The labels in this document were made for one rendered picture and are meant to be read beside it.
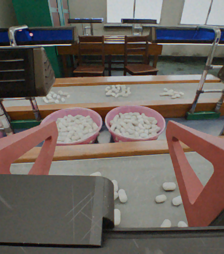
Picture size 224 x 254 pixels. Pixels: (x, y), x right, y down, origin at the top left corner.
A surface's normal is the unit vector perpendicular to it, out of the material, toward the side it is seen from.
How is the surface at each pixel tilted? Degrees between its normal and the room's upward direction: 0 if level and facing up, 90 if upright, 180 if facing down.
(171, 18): 90
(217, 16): 90
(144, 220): 0
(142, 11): 90
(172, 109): 90
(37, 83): 58
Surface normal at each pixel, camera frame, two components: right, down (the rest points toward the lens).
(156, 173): 0.00, -0.80
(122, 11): 0.00, 0.60
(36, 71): 0.08, 0.08
